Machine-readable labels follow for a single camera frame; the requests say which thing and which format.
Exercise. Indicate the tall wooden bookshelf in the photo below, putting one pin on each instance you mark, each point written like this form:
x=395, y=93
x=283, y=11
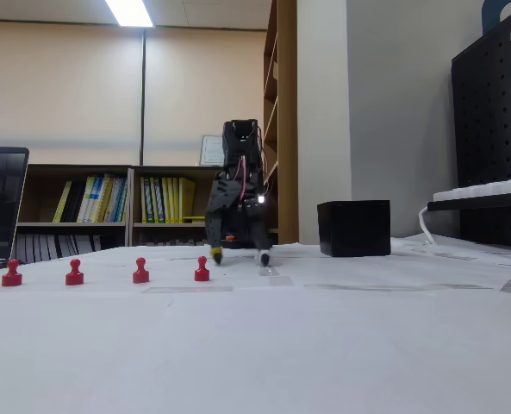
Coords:
x=287, y=129

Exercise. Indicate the yellow flat folder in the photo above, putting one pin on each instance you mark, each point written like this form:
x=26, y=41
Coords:
x=195, y=218

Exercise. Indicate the black open box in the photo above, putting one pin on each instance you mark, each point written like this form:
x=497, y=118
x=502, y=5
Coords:
x=354, y=228

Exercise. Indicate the beige roller blind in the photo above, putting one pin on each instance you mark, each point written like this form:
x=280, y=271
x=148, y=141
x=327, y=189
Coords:
x=57, y=86
x=186, y=86

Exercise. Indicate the white paper table cover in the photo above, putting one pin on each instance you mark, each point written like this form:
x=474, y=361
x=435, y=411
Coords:
x=255, y=345

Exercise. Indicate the yellow slim book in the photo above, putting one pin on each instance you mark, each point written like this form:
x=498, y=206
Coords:
x=60, y=206

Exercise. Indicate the framed certificate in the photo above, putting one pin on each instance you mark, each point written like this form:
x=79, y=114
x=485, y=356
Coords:
x=211, y=151

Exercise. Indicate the grey white binder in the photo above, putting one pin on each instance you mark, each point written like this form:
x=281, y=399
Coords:
x=21, y=248
x=45, y=246
x=58, y=246
x=33, y=248

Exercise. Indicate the black shelf ledge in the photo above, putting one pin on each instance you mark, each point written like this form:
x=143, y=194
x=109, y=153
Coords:
x=475, y=205

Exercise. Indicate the white power strip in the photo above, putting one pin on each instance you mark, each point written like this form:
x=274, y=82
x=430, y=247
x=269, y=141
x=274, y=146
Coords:
x=483, y=190

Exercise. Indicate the yellow binder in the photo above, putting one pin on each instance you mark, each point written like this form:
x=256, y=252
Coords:
x=165, y=198
x=156, y=198
x=176, y=198
x=187, y=198
x=145, y=198
x=171, y=198

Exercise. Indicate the black book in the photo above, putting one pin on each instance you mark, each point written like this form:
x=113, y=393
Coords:
x=73, y=207

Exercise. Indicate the blue panel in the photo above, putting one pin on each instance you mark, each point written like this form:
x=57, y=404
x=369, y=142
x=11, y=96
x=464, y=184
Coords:
x=490, y=13

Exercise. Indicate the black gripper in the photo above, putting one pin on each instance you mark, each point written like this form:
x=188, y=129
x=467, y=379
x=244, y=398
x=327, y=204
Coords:
x=243, y=214

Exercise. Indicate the low wooden bookshelf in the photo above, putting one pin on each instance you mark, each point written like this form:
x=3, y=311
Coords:
x=173, y=171
x=78, y=169

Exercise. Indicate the black window post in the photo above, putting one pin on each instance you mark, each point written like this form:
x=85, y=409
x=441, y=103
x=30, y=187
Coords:
x=143, y=108

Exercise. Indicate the yellow white book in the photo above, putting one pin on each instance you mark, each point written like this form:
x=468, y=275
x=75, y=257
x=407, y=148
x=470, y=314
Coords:
x=95, y=202
x=85, y=207

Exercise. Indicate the ceiling light panel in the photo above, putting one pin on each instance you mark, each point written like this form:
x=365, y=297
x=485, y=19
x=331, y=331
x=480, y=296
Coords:
x=130, y=13

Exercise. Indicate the black pegboard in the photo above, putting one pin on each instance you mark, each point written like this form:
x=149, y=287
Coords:
x=492, y=129

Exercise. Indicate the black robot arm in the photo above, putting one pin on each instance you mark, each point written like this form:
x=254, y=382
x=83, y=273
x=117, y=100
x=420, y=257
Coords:
x=242, y=151

